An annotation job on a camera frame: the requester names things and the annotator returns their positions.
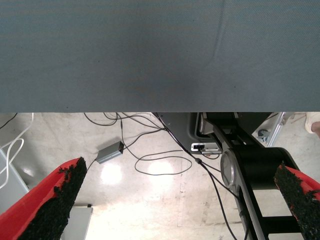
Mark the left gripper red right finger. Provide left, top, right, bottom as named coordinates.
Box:
left=273, top=162, right=320, bottom=240

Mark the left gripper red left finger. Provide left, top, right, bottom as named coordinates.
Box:
left=0, top=156, right=88, bottom=240

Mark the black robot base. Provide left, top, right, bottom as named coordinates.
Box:
left=155, top=112, right=320, bottom=240

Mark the flat grey box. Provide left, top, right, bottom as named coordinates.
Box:
left=64, top=204, right=94, bottom=240

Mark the grey metal adapter box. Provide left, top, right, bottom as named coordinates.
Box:
left=96, top=140, right=125, bottom=165

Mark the beige shoe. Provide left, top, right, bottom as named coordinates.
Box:
left=305, top=112, right=320, bottom=134

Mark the dark grey table cloth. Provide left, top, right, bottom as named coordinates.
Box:
left=0, top=0, right=320, bottom=114

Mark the aluminium frame leg with caster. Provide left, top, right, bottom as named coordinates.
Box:
left=257, top=112, right=294, bottom=149

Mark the white cable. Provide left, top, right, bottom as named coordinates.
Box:
left=0, top=112, right=35, bottom=189

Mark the thin black floor cable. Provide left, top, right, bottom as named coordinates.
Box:
left=83, top=112, right=166, bottom=133

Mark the looped thin black cable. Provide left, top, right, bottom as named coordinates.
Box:
left=123, top=143, right=193, bottom=176

